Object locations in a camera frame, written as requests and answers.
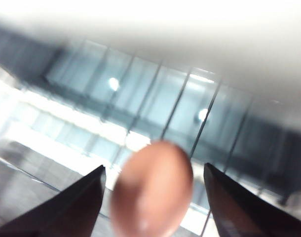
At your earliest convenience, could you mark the metal wire oven rack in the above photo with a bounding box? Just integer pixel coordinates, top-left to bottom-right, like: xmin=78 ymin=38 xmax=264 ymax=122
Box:
xmin=39 ymin=39 xmax=301 ymax=223

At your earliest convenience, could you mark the brown egg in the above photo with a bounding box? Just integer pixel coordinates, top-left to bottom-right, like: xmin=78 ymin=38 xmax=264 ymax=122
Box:
xmin=110 ymin=140 xmax=194 ymax=237

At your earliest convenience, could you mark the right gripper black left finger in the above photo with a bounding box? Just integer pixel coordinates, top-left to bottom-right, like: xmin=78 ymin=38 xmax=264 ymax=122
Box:
xmin=0 ymin=164 xmax=107 ymax=237

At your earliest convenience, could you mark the cream Toshiba toaster oven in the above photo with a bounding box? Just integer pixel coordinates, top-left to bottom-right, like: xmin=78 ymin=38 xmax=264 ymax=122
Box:
xmin=0 ymin=0 xmax=301 ymax=237

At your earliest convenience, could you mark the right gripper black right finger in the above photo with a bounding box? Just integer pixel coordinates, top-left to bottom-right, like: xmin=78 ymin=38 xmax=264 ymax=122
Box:
xmin=203 ymin=162 xmax=301 ymax=237

